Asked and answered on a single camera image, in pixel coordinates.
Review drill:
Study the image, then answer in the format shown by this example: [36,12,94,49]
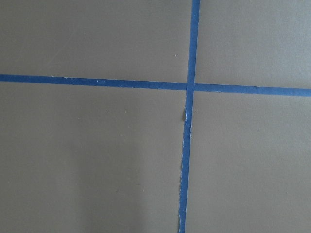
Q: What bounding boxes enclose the brown paper table cover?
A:
[0,0,311,233]

